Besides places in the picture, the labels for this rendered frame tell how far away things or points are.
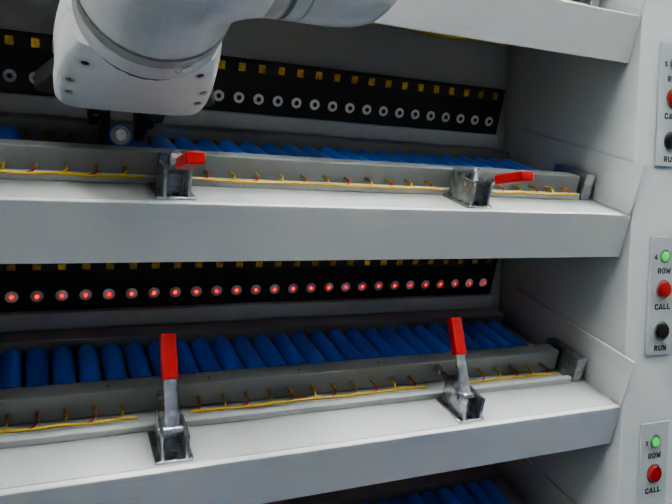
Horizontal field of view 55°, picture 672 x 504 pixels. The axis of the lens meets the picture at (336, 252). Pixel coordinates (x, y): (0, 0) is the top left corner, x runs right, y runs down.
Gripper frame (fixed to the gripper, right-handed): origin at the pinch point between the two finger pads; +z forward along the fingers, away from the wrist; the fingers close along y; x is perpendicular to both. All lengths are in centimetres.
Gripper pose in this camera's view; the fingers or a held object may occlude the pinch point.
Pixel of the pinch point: (122, 113)
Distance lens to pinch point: 55.2
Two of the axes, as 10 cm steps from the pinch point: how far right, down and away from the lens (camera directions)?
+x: 0.7, 9.8, -1.6
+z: -4.0, 1.8, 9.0
